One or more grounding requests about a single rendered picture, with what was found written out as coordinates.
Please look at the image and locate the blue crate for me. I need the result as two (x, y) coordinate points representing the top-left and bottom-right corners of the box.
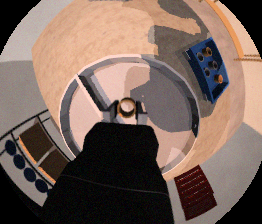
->
(182, 37), (230, 104)

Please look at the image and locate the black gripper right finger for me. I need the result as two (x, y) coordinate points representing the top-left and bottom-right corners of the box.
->
(135, 101), (148, 125)

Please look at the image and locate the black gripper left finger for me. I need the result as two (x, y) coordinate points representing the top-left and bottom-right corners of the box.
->
(100, 100), (119, 123)

